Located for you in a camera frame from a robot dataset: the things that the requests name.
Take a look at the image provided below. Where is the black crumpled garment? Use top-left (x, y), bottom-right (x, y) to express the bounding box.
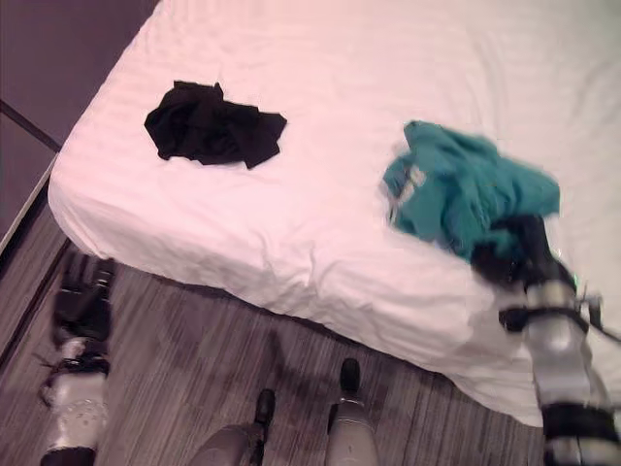
top-left (143, 81), bottom-right (289, 171)

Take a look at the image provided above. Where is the teal garment with white print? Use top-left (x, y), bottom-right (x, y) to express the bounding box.
top-left (377, 119), bottom-right (562, 266)

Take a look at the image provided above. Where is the silver right robot leg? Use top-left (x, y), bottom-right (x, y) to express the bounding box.
top-left (325, 357), bottom-right (377, 466)

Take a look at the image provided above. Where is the bed with white sheet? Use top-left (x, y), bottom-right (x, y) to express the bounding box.
top-left (48, 0), bottom-right (621, 428)

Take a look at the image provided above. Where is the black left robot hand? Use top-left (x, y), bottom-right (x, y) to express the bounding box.
top-left (51, 252), bottom-right (116, 347)

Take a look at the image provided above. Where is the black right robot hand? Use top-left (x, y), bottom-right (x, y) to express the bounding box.
top-left (471, 214), bottom-right (559, 295)

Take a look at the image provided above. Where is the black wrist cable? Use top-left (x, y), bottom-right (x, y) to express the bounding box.
top-left (576, 290), bottom-right (621, 341)

